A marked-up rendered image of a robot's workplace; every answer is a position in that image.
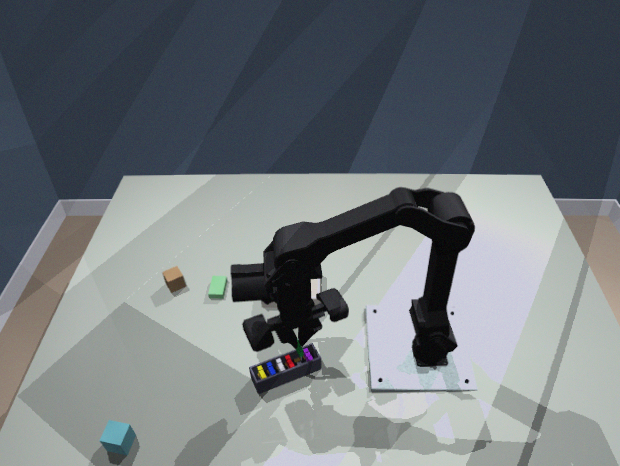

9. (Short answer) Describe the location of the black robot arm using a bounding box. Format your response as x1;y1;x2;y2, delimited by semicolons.
230;187;475;366

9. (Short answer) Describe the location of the small brown cube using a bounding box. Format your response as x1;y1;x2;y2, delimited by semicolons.
163;267;186;293

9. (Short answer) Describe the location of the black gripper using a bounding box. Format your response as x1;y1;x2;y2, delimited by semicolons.
243;288;349;352

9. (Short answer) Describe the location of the light blue cube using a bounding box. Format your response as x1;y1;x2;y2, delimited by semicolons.
100;420;136;455

